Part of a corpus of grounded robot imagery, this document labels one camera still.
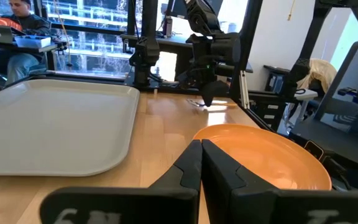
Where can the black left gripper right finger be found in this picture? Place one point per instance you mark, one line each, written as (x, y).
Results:
(225, 180)

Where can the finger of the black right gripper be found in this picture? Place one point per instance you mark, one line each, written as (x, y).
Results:
(221, 88)
(208, 93)

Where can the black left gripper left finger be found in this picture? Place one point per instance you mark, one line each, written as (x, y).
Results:
(179, 174)

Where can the orange plate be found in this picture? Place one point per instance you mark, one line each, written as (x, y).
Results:
(259, 152)

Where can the grey plastic tray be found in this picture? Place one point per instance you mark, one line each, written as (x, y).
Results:
(51, 124)

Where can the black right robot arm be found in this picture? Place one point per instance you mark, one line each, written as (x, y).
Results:
(202, 15)

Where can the black drawer cabinet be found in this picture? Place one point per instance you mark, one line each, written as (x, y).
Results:
(269, 109)

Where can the white bottle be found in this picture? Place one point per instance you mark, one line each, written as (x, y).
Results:
(168, 28)

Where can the black box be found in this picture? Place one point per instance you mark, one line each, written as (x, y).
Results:
(273, 82)

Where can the beige jacket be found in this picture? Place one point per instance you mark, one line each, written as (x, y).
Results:
(320, 73)

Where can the black neighbouring station table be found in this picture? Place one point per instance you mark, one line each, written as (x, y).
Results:
(337, 140)

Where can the white box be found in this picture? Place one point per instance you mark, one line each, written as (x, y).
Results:
(33, 42)

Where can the person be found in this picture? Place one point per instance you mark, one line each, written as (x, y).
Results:
(30, 23)

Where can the red flat object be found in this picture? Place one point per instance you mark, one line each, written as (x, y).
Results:
(6, 23)

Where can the black aluminium rig frame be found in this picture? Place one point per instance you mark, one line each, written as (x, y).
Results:
(149, 18)

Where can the black neighbouring station frame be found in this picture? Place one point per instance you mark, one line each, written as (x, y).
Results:
(311, 37)

